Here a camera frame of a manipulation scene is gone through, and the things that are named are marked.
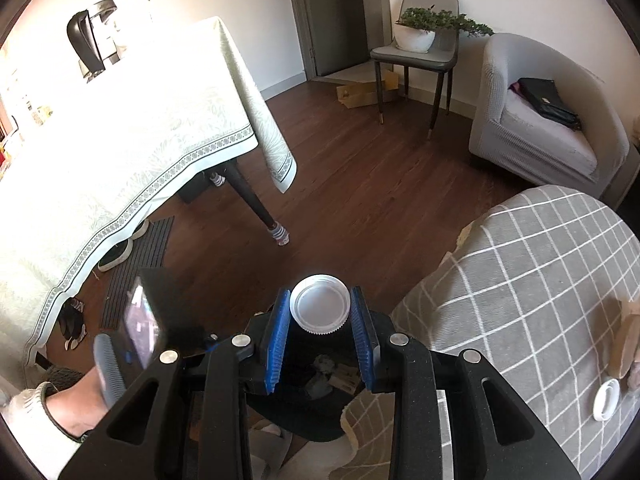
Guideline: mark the black kettle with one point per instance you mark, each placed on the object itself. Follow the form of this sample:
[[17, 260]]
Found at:
[[85, 40]]

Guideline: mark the brown tape roll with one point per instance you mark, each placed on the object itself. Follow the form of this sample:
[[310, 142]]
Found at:
[[625, 345]]

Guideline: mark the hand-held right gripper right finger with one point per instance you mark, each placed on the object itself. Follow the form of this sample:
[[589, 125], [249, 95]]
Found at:
[[362, 340]]

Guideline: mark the white patterned tablecloth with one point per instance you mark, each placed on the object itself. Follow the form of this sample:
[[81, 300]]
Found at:
[[125, 135]]

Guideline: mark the grey dining chair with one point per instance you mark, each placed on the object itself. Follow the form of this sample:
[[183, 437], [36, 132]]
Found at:
[[415, 55]]

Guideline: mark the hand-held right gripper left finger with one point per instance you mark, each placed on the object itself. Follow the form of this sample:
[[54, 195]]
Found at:
[[277, 340]]

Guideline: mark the white plastic lid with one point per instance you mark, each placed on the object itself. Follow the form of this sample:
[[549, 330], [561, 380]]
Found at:
[[597, 402]]

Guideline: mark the grey checked tablecloth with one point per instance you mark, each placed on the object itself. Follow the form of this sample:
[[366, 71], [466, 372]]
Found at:
[[500, 310]]

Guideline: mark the dark table leg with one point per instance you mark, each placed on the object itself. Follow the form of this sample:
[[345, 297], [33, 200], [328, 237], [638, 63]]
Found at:
[[250, 195]]

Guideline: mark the black ribbed floor mat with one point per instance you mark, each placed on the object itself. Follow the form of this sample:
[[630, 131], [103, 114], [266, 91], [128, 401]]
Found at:
[[145, 255]]

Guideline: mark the person's left forearm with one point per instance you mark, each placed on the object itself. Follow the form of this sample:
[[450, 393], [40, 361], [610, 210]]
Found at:
[[25, 430]]

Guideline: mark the patterned slippers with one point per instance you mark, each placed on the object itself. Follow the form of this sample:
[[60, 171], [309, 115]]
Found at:
[[72, 325]]

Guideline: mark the black bag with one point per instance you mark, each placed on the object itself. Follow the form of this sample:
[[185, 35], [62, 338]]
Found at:
[[545, 100]]

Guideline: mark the white round lid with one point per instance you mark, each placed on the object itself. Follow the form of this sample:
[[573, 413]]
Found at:
[[320, 305]]

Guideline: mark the dark box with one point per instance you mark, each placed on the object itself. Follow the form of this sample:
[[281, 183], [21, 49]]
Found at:
[[192, 190]]

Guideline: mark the white shoe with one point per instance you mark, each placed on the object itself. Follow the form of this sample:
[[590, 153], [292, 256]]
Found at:
[[115, 255], [140, 230]]

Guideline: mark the person's left hand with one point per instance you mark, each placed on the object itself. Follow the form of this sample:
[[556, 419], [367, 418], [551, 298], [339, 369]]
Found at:
[[75, 400]]

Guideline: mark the cardboard box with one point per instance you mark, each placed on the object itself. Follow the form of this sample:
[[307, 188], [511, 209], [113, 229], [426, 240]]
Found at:
[[357, 92]]

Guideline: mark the potted plant white pot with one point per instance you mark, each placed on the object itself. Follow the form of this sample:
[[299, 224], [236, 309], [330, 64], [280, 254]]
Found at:
[[412, 40]]

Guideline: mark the black trash bin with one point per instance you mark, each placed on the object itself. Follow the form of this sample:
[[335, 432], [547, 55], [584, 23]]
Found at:
[[300, 412]]

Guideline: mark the grey door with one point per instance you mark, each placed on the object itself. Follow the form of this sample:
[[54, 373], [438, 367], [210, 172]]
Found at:
[[330, 20]]

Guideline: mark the grey armchair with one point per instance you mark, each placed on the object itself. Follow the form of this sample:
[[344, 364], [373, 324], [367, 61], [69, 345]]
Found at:
[[545, 145]]

